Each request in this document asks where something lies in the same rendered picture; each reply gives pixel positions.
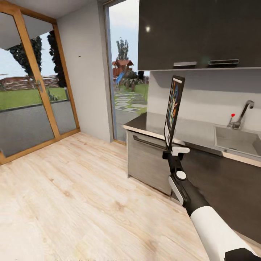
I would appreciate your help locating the fixed window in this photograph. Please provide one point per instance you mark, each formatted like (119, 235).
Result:
(128, 87)

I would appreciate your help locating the dishwasher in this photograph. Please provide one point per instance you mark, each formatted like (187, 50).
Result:
(145, 160)

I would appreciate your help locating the cabinet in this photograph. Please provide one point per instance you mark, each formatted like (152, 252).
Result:
(182, 35)

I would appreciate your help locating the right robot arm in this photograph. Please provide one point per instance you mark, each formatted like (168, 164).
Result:
(220, 242)

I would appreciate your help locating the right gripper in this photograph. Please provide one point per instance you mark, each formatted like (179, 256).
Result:
(168, 155)

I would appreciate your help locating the door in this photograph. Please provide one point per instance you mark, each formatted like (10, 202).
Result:
(36, 102)

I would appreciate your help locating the drop in sink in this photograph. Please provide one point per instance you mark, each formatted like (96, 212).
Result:
(236, 140)

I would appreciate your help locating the poster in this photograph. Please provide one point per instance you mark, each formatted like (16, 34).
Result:
(176, 90)

